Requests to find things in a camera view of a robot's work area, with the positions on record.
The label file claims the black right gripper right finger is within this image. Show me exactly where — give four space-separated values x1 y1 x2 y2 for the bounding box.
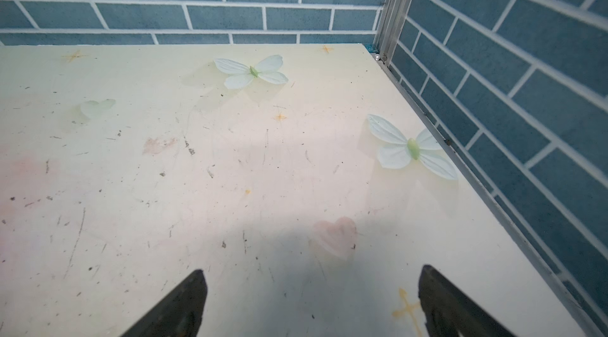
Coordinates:
418 265 514 337

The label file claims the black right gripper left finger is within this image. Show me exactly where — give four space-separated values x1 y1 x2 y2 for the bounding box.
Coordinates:
122 269 207 337

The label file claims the aluminium right corner post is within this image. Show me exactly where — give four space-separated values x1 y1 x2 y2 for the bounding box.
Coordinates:
373 0 412 66

